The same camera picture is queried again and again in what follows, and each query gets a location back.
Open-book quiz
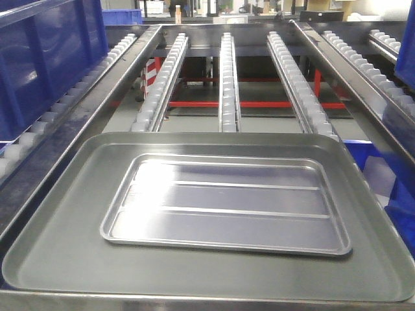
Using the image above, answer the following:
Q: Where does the small silver ribbed tray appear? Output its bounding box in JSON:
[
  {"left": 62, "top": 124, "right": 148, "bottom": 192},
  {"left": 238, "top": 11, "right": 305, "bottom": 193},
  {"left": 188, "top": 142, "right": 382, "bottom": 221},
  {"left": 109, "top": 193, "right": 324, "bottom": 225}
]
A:
[{"left": 100, "top": 153, "right": 352, "bottom": 257}]

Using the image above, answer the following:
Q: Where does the large grey serving tray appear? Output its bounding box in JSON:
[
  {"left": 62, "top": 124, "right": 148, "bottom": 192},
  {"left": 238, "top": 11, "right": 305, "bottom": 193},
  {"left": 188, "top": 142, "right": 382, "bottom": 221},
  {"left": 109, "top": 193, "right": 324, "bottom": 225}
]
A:
[{"left": 2, "top": 132, "right": 414, "bottom": 302}]

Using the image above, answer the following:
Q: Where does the centre roller track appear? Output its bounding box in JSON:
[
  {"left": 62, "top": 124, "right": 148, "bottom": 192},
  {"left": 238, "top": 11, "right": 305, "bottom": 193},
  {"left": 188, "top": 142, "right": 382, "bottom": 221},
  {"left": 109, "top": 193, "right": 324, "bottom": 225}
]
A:
[{"left": 218, "top": 32, "right": 241, "bottom": 133}]

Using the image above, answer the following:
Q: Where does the left-centre roller track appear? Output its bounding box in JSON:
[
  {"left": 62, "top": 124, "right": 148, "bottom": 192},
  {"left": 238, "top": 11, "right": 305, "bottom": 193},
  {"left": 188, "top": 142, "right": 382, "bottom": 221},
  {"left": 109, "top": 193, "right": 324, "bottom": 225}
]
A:
[{"left": 130, "top": 33, "right": 189, "bottom": 132}]

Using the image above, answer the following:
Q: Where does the right-centre roller track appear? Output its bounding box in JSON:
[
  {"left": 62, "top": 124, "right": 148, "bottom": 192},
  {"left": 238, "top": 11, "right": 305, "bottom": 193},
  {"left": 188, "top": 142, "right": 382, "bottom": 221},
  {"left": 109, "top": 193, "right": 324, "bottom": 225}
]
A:
[{"left": 267, "top": 31, "right": 340, "bottom": 142}]

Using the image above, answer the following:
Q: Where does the distant blue crate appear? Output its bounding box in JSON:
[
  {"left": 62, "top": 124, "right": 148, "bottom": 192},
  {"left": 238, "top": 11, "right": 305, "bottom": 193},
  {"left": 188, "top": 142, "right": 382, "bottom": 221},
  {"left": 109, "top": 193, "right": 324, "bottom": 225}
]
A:
[{"left": 102, "top": 9, "right": 143, "bottom": 25}]

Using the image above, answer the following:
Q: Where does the far left roller track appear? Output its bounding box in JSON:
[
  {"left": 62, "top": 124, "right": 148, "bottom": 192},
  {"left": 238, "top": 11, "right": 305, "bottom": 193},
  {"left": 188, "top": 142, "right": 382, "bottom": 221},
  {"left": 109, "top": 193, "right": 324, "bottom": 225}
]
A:
[{"left": 1, "top": 33, "right": 137, "bottom": 179}]

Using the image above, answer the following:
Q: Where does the far right roller track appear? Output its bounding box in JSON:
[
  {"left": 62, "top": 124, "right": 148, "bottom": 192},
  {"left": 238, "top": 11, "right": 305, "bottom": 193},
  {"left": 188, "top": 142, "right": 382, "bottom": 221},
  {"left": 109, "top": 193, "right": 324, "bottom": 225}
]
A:
[{"left": 322, "top": 30, "right": 414, "bottom": 121}]

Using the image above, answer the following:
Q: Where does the blue crate upper left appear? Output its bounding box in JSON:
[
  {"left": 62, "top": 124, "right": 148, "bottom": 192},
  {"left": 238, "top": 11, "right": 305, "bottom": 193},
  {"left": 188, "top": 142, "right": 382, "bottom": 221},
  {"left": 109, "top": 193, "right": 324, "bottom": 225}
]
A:
[{"left": 1, "top": 1, "right": 108, "bottom": 142}]

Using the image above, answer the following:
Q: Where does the blue crate right edge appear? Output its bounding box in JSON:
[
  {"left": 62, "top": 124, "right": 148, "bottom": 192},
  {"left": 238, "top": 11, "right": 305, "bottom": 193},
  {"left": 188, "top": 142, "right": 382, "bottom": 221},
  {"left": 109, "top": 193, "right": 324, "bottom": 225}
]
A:
[{"left": 395, "top": 1, "right": 414, "bottom": 89}]

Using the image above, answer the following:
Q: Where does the red white striped post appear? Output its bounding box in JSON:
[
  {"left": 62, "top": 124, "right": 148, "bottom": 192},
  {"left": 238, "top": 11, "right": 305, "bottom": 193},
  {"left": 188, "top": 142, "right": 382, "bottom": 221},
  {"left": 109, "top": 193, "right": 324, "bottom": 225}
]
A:
[{"left": 140, "top": 58, "right": 157, "bottom": 97}]

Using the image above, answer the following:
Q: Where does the right steel divider rail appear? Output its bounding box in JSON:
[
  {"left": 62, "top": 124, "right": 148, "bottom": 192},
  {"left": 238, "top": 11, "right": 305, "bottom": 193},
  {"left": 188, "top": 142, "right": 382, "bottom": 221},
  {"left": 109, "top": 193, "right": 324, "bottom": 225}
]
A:
[{"left": 290, "top": 20, "right": 414, "bottom": 172}]

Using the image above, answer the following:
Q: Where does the steel divider rail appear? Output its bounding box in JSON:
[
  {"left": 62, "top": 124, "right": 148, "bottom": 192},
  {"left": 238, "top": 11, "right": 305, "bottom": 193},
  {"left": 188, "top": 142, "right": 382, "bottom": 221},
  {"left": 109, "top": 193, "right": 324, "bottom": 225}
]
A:
[
  {"left": 290, "top": 20, "right": 414, "bottom": 172},
  {"left": 1, "top": 25, "right": 163, "bottom": 238}
]

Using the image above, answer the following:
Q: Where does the left steel divider rail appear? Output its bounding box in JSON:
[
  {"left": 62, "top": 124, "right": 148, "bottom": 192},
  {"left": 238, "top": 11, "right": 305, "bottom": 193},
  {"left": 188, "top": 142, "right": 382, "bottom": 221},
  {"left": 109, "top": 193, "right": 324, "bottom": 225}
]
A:
[{"left": 1, "top": 25, "right": 163, "bottom": 238}]

